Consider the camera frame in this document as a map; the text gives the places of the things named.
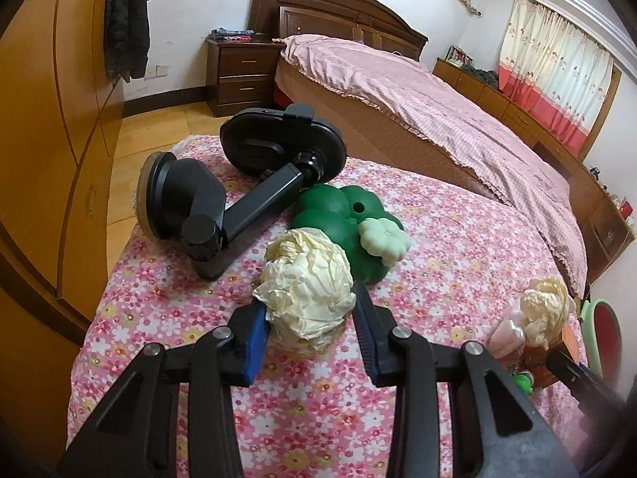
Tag green clover toy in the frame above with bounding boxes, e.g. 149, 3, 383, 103
291, 184, 413, 286

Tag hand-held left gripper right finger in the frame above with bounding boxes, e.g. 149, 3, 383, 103
352, 283, 580, 478

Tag dark wooden headboard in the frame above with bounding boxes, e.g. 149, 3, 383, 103
249, 0, 430, 61

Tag bed with pink quilt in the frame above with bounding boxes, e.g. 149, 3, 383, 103
273, 55, 503, 205

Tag large cream paper ball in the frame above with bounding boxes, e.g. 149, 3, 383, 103
253, 227, 357, 354

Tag cream and red curtain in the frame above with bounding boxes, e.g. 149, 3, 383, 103
498, 0, 615, 157

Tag dark cloth on cabinet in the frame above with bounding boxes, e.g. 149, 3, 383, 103
463, 62, 501, 88

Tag dark wooden nightstand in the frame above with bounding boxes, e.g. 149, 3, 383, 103
205, 35, 287, 118

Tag black jacket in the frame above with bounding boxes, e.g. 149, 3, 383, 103
104, 0, 156, 81

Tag red bin with green rim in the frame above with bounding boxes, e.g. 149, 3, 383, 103
580, 298, 623, 384

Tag wooden wardrobe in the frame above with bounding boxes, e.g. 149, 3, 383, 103
0, 0, 125, 359

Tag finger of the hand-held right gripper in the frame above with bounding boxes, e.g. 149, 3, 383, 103
545, 349, 625, 409

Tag pink floral tablecloth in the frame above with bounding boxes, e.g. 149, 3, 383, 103
67, 134, 590, 478

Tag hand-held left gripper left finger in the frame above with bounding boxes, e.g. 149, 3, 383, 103
59, 304, 272, 478

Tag bed with pink cover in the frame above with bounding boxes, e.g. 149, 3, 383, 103
279, 34, 585, 294

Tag items on nightstand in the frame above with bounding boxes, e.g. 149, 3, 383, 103
209, 29, 272, 43

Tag brown box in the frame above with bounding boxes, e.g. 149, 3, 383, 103
520, 326, 580, 389

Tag long wooden cabinet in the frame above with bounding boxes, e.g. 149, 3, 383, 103
433, 57, 635, 284

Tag small green toy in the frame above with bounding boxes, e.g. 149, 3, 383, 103
512, 371, 538, 395

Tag black phone holder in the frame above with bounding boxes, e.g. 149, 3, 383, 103
138, 104, 348, 280

